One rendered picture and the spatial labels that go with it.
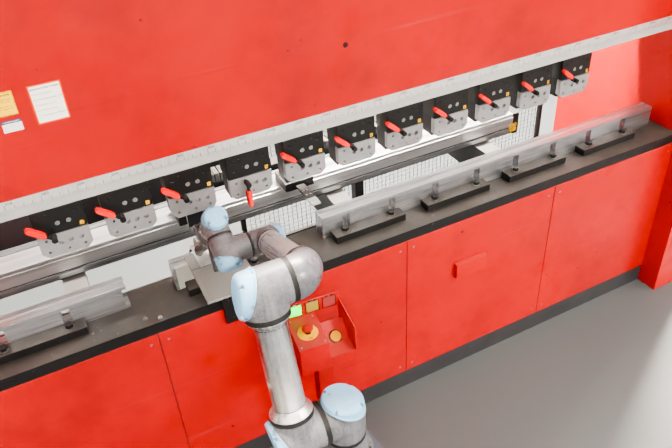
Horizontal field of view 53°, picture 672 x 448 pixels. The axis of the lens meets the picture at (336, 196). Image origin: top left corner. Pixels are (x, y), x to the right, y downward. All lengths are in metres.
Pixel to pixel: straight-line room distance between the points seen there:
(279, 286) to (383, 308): 1.19
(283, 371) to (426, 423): 1.43
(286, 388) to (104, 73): 0.98
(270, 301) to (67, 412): 1.08
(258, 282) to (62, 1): 0.87
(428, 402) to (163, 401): 1.18
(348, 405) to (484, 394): 1.42
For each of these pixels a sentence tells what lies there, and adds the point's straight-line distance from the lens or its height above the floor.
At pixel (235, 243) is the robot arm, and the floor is 1.23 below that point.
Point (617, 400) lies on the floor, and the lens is 3.28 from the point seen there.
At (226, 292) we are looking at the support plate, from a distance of 2.18.
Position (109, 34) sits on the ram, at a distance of 1.95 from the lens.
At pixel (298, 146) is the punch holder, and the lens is 2.27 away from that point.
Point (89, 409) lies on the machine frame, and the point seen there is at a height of 0.61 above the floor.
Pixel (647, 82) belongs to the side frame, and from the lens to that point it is 3.46.
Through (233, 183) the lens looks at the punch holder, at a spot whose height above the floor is 1.24.
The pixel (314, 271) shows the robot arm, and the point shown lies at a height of 1.37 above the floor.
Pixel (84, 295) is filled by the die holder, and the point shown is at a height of 0.97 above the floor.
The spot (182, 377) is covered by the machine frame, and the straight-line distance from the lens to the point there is 2.53.
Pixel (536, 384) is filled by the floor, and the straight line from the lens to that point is 3.25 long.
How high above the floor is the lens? 2.43
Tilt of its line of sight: 34 degrees down
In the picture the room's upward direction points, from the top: 4 degrees counter-clockwise
